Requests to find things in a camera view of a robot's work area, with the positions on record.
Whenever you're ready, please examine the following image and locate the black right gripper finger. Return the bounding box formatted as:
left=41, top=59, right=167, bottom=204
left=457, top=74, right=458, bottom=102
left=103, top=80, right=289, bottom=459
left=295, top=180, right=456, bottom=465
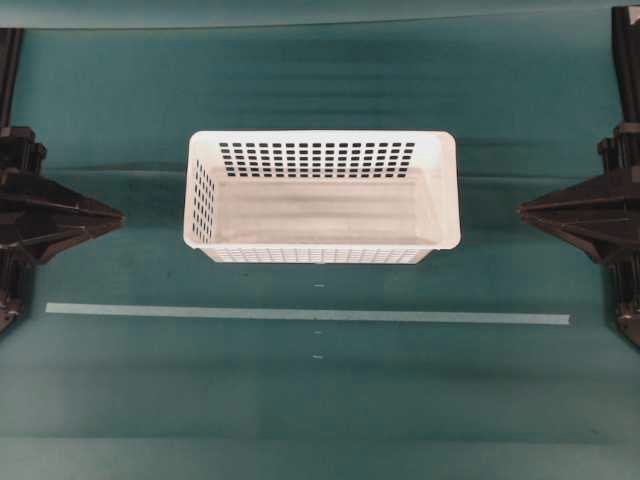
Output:
left=524, top=218, right=639, bottom=265
left=519, top=175, right=639, bottom=220

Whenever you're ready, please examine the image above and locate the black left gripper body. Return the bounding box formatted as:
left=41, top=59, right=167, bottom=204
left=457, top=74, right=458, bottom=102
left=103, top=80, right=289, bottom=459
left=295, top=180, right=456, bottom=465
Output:
left=1, top=127, right=46, bottom=180

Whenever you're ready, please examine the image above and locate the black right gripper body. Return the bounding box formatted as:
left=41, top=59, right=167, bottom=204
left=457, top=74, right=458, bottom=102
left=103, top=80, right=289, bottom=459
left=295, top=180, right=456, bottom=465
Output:
left=597, top=122, right=639, bottom=183

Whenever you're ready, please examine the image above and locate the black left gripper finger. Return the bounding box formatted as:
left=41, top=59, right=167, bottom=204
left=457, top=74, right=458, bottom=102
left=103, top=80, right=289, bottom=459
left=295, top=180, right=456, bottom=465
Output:
left=1, top=174, right=124, bottom=220
left=1, top=221, right=120, bottom=265

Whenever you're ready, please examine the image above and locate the white perforated plastic basket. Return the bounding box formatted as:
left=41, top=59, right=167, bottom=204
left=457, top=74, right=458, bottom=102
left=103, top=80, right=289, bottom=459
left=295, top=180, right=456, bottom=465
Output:
left=183, top=130, right=461, bottom=265

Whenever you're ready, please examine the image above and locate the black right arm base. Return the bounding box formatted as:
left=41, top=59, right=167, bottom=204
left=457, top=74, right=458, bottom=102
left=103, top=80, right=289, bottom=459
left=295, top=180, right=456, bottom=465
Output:
left=609, top=254, right=639, bottom=348

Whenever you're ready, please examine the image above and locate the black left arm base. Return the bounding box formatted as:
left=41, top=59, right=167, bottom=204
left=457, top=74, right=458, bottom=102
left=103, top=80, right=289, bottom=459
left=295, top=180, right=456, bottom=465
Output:
left=1, top=249, right=35, bottom=336

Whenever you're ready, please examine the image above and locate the pale tape strip on table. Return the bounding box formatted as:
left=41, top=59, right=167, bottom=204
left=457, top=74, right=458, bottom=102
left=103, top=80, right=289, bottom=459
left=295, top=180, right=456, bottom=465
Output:
left=45, top=302, right=570, bottom=326

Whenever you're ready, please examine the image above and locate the black right frame post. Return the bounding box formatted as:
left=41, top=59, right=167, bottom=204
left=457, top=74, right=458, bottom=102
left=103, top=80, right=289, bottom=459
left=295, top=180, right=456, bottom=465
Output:
left=611, top=5, right=639, bottom=123

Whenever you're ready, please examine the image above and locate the black frame post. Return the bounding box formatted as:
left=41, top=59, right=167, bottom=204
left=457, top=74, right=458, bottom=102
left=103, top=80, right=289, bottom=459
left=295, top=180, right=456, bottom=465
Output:
left=611, top=5, right=639, bottom=123
left=0, top=28, right=24, bottom=128

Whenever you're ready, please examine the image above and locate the black left frame post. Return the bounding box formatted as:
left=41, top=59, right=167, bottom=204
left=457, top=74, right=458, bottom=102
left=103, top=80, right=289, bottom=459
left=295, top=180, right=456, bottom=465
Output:
left=0, top=28, right=24, bottom=128

